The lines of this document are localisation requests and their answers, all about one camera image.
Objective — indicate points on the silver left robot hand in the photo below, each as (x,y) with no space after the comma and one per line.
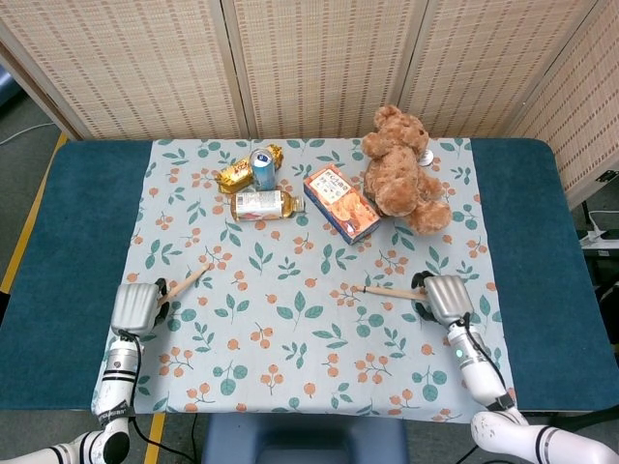
(135,307)

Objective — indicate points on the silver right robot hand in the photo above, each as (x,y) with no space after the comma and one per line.
(447,297)

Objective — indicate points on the plain wooden drumstick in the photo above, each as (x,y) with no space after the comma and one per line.
(188,281)

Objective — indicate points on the wooden drumstick with black band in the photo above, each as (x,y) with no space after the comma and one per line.
(387,291)

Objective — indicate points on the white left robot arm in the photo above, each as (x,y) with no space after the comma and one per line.
(116,386)

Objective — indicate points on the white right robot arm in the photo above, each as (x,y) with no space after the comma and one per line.
(479,372)

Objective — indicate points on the teal felt table cover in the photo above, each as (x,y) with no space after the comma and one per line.
(72,241)

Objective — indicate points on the brown teddy bear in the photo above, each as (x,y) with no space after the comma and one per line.
(399,179)

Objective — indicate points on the blue and orange snack box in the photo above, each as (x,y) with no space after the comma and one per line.
(341,203)

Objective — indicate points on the floral fruit print tablecloth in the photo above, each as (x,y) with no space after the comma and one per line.
(290,328)

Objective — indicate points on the clear tea bottle with label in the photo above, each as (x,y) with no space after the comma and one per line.
(256,205)

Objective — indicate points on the gold foil snack packet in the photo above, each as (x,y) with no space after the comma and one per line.
(232,177)

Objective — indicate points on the white power strip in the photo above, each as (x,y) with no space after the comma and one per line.
(599,238)

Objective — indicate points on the blue drink can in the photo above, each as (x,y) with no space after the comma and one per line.
(263,171)

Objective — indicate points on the blue padded seat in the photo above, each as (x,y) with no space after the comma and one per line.
(304,440)

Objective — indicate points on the woven folding screen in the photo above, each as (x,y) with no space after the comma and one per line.
(314,58)

